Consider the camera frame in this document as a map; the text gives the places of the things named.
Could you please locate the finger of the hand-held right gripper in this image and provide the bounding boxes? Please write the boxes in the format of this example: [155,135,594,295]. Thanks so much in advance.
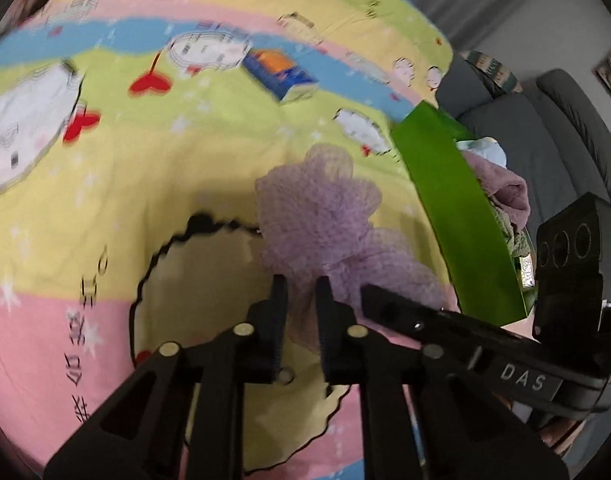
[360,284,491,361]

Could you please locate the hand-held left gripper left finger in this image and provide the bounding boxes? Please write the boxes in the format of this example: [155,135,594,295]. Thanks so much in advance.
[43,275,294,480]

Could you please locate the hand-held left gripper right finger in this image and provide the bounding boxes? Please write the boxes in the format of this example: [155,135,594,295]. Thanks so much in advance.
[315,276,571,480]

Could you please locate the green fluffy cloth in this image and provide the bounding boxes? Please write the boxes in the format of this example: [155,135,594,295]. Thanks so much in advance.
[495,210,533,261]

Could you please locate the green cardboard box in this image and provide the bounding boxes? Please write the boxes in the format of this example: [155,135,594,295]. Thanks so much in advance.
[390,101,539,326]

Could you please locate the purple fluffy towel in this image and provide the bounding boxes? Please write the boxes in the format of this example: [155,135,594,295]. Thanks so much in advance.
[463,152,531,228]

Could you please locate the purple mesh bath loofah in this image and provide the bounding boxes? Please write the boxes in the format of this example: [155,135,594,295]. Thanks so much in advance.
[256,142,446,356]

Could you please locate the light blue cloth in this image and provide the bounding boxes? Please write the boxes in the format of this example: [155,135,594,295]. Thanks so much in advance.
[458,137,506,166]

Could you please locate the grey sofa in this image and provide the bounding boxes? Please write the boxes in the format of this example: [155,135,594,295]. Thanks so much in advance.
[435,52,611,281]

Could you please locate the cartoon printed bedsheet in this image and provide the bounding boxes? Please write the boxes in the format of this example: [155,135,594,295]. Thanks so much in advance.
[0,0,536,480]

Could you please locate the patterned cushion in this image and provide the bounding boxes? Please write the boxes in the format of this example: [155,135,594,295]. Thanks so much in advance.
[468,50,523,96]

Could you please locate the grey curtain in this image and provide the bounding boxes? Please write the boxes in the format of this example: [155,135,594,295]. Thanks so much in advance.
[395,0,576,51]

